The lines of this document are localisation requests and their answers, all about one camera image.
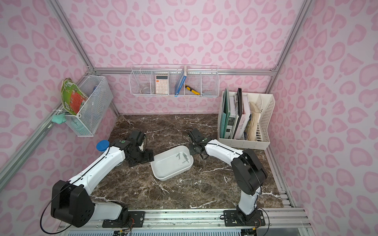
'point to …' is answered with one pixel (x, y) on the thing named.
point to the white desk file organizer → (266, 103)
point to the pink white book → (245, 116)
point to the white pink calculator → (162, 84)
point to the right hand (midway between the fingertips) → (193, 148)
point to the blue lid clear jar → (103, 145)
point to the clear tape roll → (145, 90)
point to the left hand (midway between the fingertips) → (147, 157)
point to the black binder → (239, 108)
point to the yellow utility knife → (194, 91)
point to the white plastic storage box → (169, 162)
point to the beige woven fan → (255, 114)
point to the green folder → (224, 117)
